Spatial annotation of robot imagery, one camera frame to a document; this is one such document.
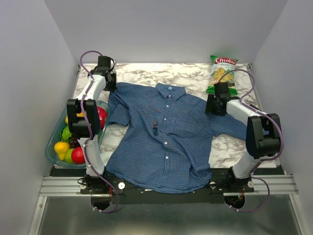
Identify dark purple grapes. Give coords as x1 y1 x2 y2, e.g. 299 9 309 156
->
69 137 80 148

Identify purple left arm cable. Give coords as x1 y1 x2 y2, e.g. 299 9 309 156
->
79 50 120 214

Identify aluminium frame rail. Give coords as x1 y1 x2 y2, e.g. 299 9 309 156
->
39 175 298 196

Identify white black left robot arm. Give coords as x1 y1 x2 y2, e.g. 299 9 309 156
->
67 50 117 193

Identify green cassava chips bag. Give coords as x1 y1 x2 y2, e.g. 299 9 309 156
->
206 55 238 96

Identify yellow pear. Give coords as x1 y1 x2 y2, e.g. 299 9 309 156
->
54 141 70 161

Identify green apple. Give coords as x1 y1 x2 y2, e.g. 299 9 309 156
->
64 148 74 164

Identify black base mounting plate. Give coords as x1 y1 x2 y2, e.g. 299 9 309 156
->
77 168 254 205

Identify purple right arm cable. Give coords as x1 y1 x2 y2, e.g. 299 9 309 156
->
219 69 285 212

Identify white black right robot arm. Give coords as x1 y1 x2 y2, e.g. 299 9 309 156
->
205 82 283 192

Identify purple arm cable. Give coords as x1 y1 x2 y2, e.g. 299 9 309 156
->
219 69 285 212
79 50 120 214

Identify teal plastic fruit basket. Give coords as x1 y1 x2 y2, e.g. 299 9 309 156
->
45 100 112 169

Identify blue checked shirt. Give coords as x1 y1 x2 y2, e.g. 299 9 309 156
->
106 82 246 185

